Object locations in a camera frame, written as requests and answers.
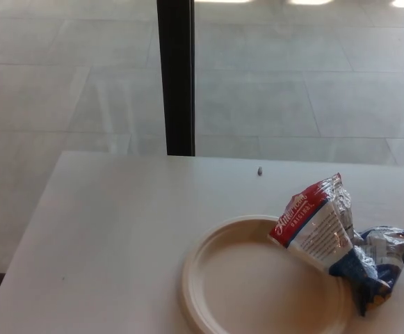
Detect sunflower seed bag red blue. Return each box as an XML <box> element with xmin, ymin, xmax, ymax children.
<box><xmin>268</xmin><ymin>173</ymin><xmax>404</xmax><ymax>318</ymax></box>

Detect beige round paper plate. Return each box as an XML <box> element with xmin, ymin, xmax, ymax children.
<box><xmin>179</xmin><ymin>214</ymin><xmax>349</xmax><ymax>334</ymax></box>

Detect black vertical window frame post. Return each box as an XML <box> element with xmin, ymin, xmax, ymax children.
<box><xmin>156</xmin><ymin>0</ymin><xmax>197</xmax><ymax>157</ymax></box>

